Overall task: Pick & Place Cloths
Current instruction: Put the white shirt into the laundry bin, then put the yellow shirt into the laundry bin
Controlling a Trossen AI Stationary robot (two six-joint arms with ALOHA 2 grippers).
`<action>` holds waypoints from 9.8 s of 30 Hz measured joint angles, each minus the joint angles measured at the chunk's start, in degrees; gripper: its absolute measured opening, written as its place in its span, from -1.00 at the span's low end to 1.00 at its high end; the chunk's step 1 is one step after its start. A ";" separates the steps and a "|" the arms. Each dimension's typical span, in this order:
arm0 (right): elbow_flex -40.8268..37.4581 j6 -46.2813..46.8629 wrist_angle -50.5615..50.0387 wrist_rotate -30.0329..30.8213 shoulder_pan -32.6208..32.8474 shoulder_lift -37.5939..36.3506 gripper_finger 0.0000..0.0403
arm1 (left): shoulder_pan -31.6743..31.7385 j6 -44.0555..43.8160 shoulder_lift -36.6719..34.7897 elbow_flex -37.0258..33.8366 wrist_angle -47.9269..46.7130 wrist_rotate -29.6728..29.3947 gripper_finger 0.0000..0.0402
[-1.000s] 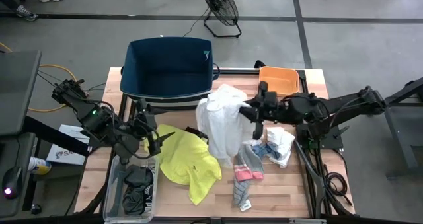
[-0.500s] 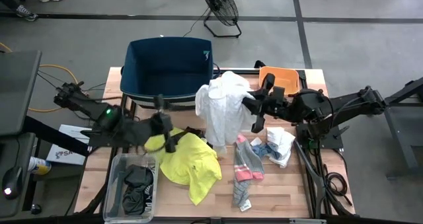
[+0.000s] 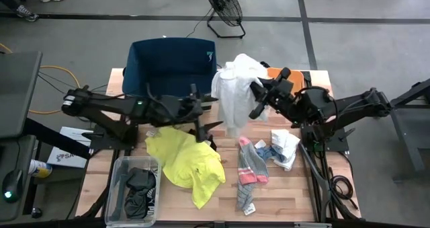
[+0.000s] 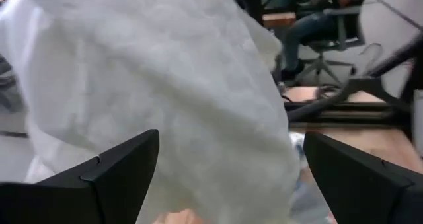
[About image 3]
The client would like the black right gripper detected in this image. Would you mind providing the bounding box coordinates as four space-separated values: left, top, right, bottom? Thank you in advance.
249 76 299 120

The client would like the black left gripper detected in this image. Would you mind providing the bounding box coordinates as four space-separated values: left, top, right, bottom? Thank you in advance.
157 83 224 143

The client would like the white lace shirt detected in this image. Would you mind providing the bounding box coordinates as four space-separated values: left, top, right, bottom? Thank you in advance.
210 52 271 138

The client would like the black grey patterned sock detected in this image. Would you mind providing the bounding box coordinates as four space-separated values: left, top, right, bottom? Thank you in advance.
187 128 218 152

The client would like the small white cloth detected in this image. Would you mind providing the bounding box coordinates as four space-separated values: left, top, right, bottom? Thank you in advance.
270 128 301 172

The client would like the yellow shirt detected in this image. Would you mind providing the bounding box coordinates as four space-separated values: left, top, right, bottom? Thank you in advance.
144 126 226 210

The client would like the blue sock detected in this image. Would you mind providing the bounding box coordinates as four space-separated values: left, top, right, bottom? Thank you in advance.
254 139 286 164

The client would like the grey pink striped sock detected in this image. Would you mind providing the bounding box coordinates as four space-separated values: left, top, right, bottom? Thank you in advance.
236 136 269 186

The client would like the orange plastic tray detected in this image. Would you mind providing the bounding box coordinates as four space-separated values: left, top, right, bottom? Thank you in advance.
267 67 306 95

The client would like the navy white striped fabric basket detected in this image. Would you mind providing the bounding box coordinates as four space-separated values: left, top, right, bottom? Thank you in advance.
121 36 218 100

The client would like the grey purple striped sock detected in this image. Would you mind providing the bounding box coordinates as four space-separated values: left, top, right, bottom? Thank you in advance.
234 182 257 216

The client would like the black printed garment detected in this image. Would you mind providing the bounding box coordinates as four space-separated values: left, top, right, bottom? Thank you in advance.
124 167 157 221

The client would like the black floor fan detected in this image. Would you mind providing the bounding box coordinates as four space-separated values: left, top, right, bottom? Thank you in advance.
202 0 247 40

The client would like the clear plastic bin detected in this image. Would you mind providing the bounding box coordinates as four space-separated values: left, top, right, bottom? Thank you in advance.
104 155 162 228

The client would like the white printed paper sheet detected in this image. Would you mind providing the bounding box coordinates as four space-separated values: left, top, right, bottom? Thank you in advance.
46 126 93 169

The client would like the white yellow spray can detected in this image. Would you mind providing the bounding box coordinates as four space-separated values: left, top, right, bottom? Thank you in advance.
28 159 53 178

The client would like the dark grey desk monitor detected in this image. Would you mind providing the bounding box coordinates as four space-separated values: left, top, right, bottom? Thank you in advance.
0 50 44 140

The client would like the black computer mouse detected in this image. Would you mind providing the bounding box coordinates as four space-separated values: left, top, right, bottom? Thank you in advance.
1 169 24 204

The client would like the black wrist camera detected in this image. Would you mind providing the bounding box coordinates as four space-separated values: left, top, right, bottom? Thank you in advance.
275 67 292 84

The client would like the black fan cable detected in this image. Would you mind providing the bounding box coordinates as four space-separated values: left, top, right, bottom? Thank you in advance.
185 7 214 38

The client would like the black coiled cable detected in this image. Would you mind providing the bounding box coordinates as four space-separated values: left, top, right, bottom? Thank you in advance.
329 175 359 211

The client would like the yellow cable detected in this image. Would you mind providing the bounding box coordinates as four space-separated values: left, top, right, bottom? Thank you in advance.
0 42 81 115

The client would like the black metal frame stand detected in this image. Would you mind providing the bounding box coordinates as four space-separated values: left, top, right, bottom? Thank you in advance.
389 78 430 182

